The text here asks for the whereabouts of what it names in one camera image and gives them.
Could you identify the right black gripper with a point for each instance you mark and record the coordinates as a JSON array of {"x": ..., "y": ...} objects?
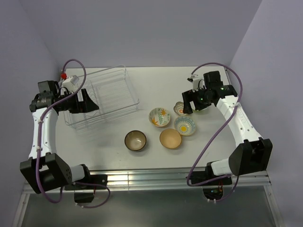
[{"x": 190, "y": 96}]

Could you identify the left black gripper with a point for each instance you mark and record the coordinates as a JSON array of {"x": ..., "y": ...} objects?
[{"x": 87, "y": 105}]

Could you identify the floral leaf pattern bowl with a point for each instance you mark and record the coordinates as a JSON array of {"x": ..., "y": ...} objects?
[{"x": 159, "y": 117}]

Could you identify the dark brown glazed bowl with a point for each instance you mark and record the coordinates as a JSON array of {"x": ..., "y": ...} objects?
[{"x": 135, "y": 140}]

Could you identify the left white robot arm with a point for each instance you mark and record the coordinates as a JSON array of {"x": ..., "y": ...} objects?
[{"x": 44, "y": 169}]

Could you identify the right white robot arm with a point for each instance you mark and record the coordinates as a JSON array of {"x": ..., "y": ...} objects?
[{"x": 252, "y": 152}]

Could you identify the small scalloped floral dish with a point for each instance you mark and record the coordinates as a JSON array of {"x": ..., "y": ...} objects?
[{"x": 178, "y": 109}]

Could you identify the green and white bowl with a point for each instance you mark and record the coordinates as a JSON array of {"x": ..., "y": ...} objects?
[{"x": 202, "y": 111}]

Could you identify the tan wooden bowl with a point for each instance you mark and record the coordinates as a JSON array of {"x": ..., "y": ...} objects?
[{"x": 170, "y": 138}]

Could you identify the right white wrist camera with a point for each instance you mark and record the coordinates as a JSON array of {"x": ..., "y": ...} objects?
[{"x": 197, "y": 82}]

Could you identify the clear wire dish rack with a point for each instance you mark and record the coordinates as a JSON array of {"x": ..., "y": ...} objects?
[{"x": 112, "y": 90}]

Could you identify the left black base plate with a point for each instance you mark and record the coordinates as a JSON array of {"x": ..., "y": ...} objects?
[{"x": 94, "y": 179}]

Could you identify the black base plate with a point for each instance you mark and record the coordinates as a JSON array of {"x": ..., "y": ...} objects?
[
  {"x": 198, "y": 177},
  {"x": 94, "y": 179}
]

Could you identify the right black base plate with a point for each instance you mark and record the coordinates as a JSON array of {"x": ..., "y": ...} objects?
[{"x": 198, "y": 177}]

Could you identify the aluminium rail frame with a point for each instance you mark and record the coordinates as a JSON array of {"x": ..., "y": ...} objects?
[{"x": 156, "y": 198}]

